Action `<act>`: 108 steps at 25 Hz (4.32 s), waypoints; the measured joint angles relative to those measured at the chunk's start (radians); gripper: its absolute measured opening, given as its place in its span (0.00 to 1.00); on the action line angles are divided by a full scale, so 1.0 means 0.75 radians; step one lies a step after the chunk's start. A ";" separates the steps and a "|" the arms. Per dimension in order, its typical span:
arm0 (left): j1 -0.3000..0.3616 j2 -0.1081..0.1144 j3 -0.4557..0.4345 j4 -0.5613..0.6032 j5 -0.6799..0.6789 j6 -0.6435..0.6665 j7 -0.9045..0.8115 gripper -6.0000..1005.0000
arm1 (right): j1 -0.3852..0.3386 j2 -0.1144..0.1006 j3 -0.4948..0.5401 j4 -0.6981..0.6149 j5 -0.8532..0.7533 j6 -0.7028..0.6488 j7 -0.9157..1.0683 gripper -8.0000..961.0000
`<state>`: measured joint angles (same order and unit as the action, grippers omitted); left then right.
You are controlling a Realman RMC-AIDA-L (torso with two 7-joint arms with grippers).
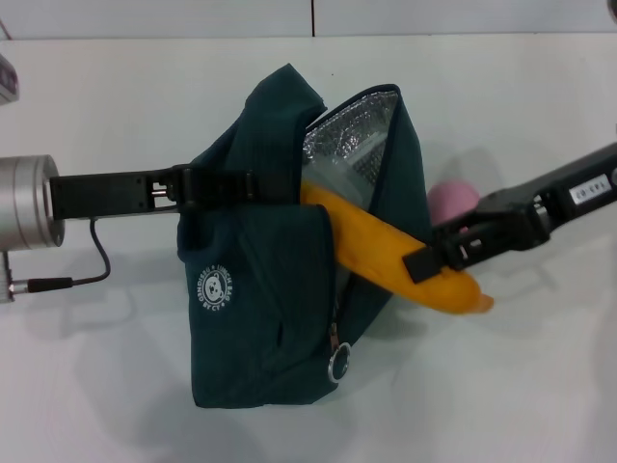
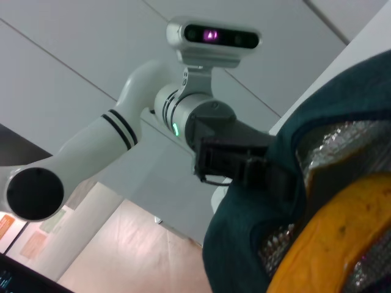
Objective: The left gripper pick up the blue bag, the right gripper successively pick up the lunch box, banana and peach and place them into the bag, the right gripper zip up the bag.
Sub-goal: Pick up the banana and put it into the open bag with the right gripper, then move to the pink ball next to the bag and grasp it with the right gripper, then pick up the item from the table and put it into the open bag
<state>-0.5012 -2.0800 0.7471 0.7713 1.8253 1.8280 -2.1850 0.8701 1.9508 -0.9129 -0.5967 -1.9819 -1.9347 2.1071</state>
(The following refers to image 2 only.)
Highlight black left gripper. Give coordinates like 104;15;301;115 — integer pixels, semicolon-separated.
188;114;296;201

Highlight dark teal insulated bag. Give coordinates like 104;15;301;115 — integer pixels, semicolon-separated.
202;50;391;293

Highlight yellow banana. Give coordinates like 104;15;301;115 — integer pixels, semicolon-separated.
267;173;391;293

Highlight black computer monitor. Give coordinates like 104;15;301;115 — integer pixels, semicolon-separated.
0;253;76;293

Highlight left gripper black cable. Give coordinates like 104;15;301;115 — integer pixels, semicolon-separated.
200;173;233;187

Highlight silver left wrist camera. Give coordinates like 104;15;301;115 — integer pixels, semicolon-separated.
166;15;263;92

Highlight green wall poster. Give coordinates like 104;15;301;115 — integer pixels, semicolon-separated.
40;208;67;235

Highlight pink wall poster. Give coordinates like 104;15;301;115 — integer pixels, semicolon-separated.
18;230;50;258

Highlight dark wall screen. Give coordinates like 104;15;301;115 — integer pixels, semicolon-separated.
0;123;52;168

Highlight orange wall poster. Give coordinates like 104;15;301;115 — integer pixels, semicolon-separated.
0;214;16;242

